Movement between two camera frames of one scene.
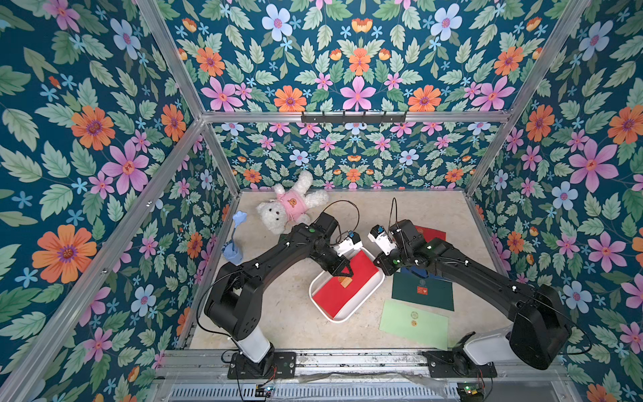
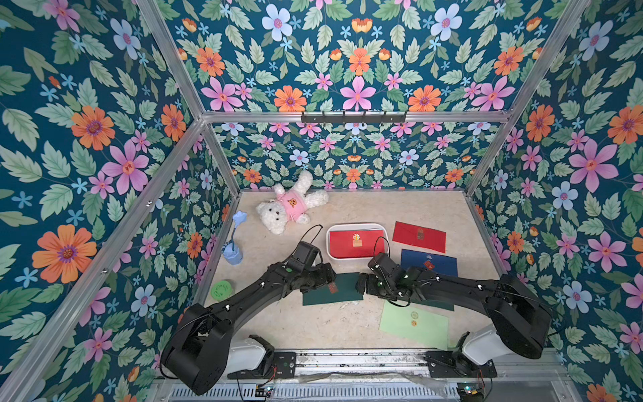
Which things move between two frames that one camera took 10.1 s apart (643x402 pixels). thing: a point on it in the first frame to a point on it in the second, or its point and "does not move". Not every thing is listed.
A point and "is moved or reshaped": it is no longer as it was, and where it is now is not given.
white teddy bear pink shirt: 292,205 does not move
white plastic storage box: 325,278 is moved or reshaped
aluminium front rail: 337,366 does not move
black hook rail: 353,119 does not move
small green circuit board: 470,391 does not move
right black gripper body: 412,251 to 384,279
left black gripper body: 328,259 to 312,279
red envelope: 339,292 is moved or reshaped
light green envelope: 417,326 does not move
